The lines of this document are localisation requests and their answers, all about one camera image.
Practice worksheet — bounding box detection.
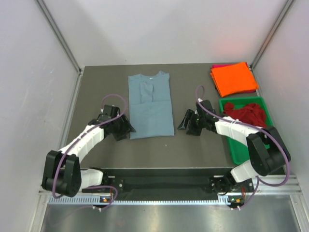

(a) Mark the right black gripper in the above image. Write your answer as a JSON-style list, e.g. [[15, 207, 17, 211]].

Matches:
[[177, 109, 206, 136]]

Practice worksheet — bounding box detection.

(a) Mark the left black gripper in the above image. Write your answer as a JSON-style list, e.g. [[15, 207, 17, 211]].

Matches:
[[111, 113, 135, 141]]

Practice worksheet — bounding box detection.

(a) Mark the grey-blue t-shirt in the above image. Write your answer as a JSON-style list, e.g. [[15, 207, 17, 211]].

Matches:
[[128, 71, 174, 140]]

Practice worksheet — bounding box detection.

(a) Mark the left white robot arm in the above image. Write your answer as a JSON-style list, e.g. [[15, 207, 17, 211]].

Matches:
[[41, 105, 136, 198]]

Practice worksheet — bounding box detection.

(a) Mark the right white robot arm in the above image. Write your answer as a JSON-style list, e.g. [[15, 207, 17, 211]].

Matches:
[[178, 99, 291, 191]]

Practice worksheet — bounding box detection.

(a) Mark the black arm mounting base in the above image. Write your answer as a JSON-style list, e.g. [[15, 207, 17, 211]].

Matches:
[[82, 168, 253, 194]]

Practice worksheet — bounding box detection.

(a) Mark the green plastic tray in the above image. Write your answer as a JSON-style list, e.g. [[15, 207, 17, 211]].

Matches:
[[219, 96, 273, 165]]

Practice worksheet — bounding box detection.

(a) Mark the dark red t-shirt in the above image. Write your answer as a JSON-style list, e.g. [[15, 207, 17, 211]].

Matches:
[[223, 102, 267, 128]]

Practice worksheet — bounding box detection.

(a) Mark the folded orange t-shirt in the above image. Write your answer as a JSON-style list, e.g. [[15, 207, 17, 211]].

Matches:
[[210, 62, 259, 97]]

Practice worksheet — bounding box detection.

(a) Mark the slotted grey cable duct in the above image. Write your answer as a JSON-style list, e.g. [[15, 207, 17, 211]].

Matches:
[[48, 194, 245, 205]]

